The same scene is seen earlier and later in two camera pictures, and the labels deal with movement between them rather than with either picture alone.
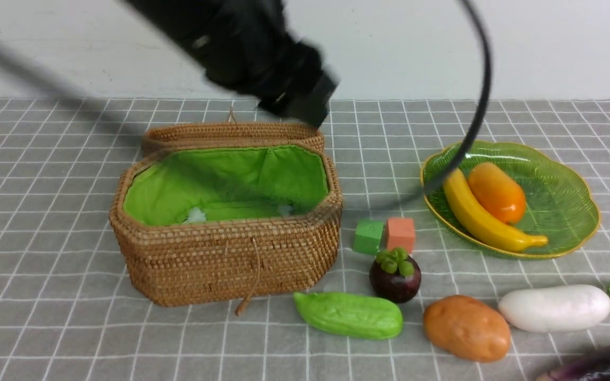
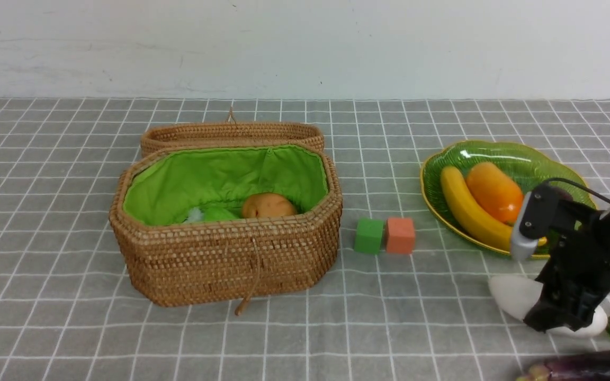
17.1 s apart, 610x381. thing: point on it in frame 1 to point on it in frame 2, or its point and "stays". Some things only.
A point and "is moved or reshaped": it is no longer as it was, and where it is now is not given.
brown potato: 465,326 to 261,205
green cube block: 367,237 stays
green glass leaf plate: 560,205 stays
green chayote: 349,315 to 218,214
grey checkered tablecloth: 43,300 stays
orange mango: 496,193 stays
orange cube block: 401,232 stays
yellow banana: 492,234 stays
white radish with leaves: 553,308 is moved or reshaped
